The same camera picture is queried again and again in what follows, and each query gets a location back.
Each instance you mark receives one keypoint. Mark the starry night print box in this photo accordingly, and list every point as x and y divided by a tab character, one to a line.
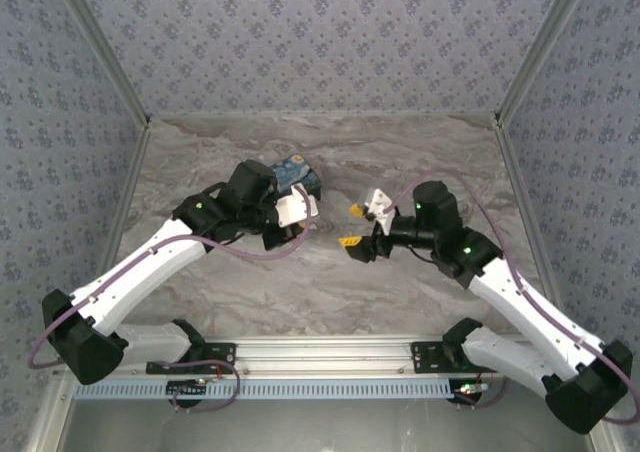
300	172

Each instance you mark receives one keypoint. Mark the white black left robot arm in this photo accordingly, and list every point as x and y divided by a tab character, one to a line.
140	267

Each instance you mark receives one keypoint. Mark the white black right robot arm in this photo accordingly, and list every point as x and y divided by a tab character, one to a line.
525	307

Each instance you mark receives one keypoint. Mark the black right controller board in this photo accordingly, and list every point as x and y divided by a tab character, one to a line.
470	391

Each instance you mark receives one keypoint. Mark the black controller board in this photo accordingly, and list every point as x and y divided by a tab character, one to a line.
470	391
187	391

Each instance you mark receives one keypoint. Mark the black left controller board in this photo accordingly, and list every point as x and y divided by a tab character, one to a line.
187	391

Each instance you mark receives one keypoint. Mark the grey metal sheet panel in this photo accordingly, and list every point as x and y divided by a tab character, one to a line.
320	427

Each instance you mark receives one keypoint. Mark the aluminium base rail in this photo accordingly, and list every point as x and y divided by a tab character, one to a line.
320	357

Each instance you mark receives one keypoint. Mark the aluminium left frame post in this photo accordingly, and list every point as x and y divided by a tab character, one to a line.
105	47

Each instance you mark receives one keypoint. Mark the aluminium frame post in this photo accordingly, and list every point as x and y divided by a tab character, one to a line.
540	47
105	47

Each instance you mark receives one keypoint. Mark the aluminium right frame post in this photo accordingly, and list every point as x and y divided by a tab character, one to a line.
540	47

